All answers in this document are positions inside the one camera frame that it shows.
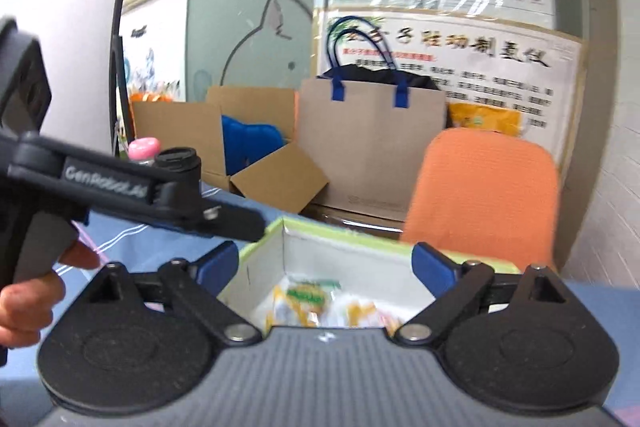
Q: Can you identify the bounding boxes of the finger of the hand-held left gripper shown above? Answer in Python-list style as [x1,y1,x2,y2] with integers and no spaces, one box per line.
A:
[147,192,267,243]

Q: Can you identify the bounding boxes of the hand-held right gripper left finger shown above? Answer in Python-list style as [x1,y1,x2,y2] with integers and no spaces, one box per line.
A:
[86,241,263,349]

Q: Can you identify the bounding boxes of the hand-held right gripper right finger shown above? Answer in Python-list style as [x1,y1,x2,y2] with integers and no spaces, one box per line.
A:
[397,242,573,349]

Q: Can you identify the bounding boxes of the light green cardboard box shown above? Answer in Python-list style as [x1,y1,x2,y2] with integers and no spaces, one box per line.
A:
[217,216,521,330]

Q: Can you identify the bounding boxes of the white and yellow snack packet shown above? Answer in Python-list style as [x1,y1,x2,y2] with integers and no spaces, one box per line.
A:
[327,294,406,329]

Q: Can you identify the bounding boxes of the person's left hand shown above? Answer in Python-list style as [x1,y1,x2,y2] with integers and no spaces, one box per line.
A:
[0,239,101,348]

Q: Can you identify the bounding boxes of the black tumbler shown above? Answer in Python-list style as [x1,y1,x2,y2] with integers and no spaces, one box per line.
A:
[154,147,202,198]

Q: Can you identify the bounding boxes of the blue cushion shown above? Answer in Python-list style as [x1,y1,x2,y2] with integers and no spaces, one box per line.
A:
[221,114,285,178]

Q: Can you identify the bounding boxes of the orange chair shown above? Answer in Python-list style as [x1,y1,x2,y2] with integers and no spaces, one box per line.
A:
[400,128,561,273]

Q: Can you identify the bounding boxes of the blue striped tablecloth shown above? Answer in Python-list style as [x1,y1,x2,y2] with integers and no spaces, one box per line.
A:
[0,179,640,427]

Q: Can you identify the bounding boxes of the open brown cardboard box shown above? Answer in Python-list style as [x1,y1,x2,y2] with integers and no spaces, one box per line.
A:
[131,86,331,214]

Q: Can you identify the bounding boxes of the pink capped bottle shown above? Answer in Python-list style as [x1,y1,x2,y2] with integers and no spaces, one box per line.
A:
[127,138,161,166]

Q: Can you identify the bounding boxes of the yellow plastic bag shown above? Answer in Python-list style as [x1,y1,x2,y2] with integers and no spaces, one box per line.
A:
[446,102,523,138]

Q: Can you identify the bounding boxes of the black cloth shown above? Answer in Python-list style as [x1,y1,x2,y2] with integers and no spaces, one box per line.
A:
[320,64,441,92]

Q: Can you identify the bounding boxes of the brown paper bag blue handles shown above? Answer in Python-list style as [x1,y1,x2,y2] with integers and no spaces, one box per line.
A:
[295,14,448,214]

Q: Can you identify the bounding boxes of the colourful wall stickers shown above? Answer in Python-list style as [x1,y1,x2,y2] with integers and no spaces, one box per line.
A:
[120,24,182,102]

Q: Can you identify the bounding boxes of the white panel with black frame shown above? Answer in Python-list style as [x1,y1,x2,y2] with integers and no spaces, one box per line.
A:
[0,0,138,158]

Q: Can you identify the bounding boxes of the wall poster with calligraphy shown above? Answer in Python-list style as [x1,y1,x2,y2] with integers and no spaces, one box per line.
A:
[317,9,586,168]

